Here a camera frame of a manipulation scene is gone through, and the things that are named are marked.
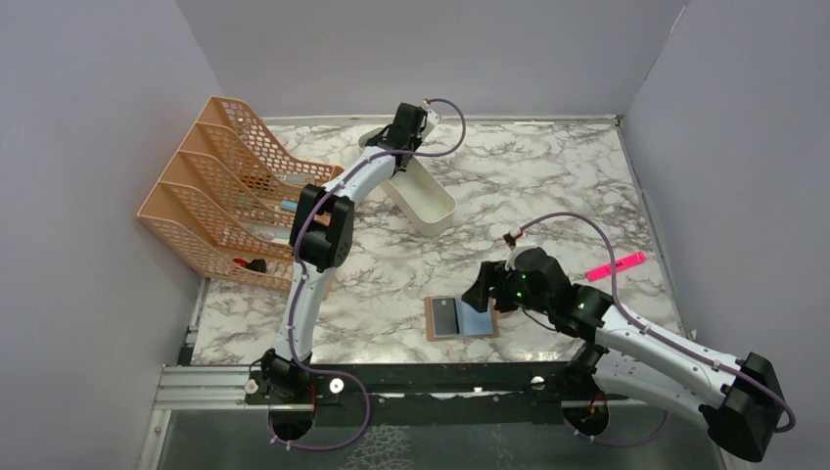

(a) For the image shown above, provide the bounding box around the blue item in organizer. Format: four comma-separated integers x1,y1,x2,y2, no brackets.
276,200,298,213

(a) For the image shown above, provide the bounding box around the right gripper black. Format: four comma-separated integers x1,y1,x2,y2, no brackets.
462,259,553,315

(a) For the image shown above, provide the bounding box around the orange mesh file organizer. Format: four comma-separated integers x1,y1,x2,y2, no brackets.
137,96,343,291

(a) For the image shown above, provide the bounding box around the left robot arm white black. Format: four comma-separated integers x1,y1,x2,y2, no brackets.
259,100,437,402

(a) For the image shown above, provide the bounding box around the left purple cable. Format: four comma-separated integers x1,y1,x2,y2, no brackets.
266,98,468,453

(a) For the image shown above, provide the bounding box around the brown leather card holder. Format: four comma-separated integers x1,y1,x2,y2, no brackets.
424,296,511,342

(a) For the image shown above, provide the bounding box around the white oblong plastic tray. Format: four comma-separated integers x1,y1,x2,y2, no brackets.
380,158,457,237

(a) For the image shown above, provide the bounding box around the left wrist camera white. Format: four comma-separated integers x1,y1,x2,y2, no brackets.
418,101,440,140

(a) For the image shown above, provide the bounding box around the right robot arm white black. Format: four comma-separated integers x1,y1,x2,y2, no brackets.
462,247,786,462

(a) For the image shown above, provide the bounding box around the red black item in organizer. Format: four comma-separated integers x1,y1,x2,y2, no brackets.
233,258,268,273

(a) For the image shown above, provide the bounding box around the pink highlighter marker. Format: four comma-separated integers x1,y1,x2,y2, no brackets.
585,252,647,282

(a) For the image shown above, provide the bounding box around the black mounting rail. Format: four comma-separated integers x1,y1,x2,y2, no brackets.
244,361,600,427

